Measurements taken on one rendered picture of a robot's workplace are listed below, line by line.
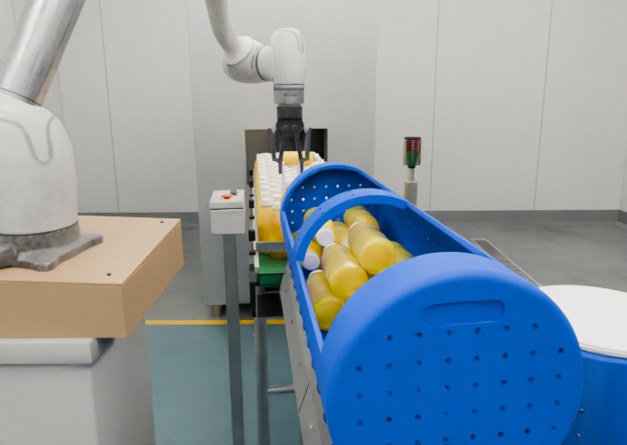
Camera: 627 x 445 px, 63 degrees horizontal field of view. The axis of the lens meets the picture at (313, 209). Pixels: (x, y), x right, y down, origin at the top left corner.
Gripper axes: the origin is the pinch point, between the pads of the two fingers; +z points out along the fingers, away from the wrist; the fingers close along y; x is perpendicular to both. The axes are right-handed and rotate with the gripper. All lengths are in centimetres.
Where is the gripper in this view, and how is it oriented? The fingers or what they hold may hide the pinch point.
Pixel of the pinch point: (290, 173)
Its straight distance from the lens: 153.7
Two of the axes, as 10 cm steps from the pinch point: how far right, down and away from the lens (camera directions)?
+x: -1.2, -2.2, 9.7
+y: 9.9, -0.4, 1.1
